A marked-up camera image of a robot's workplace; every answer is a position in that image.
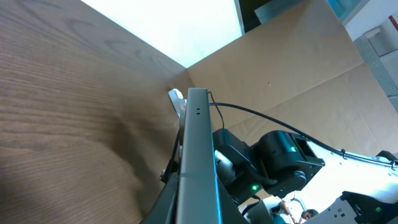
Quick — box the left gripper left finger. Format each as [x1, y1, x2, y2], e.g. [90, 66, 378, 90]
[140, 173, 178, 224]

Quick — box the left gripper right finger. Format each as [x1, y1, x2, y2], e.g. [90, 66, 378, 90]
[217, 179, 249, 224]

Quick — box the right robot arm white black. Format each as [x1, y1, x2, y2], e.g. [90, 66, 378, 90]
[213, 129, 397, 223]

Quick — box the white power strip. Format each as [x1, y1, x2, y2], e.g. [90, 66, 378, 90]
[168, 88, 187, 118]

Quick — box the cardboard panel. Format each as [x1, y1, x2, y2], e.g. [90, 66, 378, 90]
[175, 0, 397, 156]

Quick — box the dark glass window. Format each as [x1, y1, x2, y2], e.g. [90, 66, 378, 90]
[235, 0, 270, 34]

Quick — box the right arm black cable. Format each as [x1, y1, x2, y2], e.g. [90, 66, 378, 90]
[207, 91, 398, 169]

